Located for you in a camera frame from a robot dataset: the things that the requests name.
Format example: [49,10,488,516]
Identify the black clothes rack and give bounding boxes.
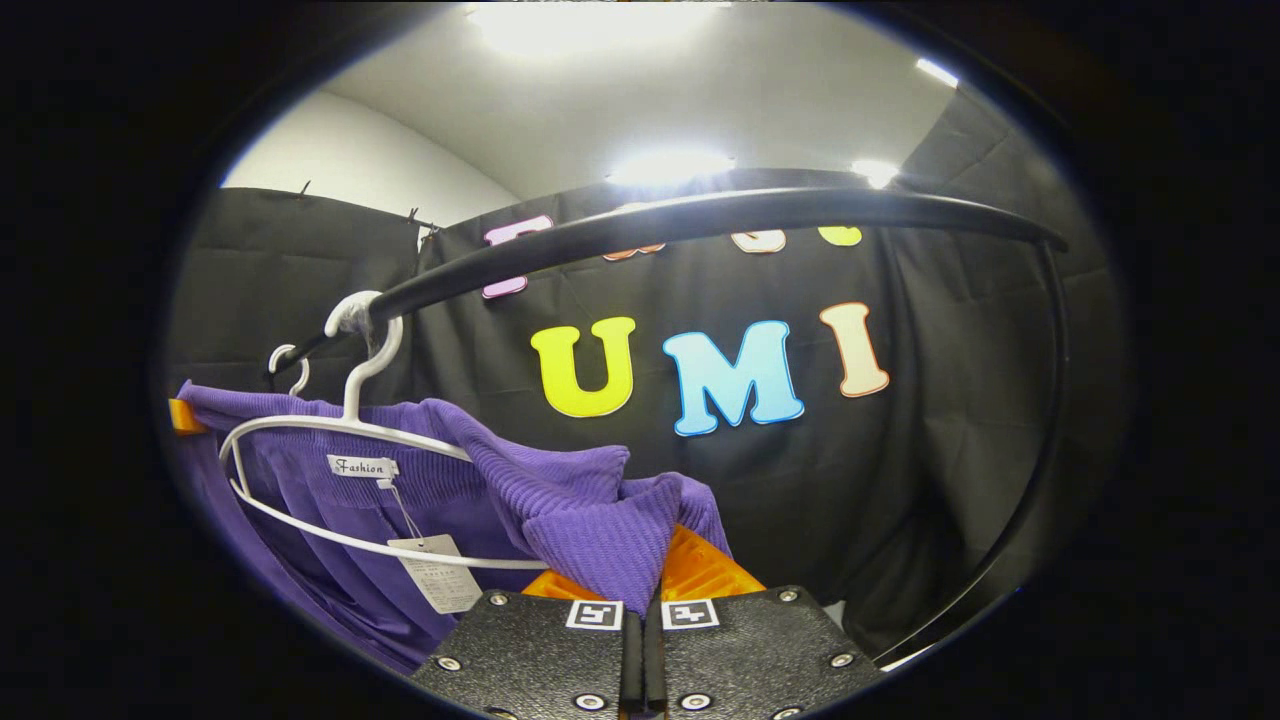
[265,185,1071,669]

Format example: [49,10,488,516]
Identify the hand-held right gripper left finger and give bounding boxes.
[412,568,643,720]

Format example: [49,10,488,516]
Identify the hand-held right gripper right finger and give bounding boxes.
[645,522,886,720]

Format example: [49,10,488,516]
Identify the white plastic hanger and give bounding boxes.
[267,344,311,398]
[218,290,551,573]

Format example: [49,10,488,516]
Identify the black backdrop cloth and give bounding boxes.
[165,90,1136,661]

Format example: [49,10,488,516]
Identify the purple knit jacket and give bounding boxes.
[175,380,733,676]

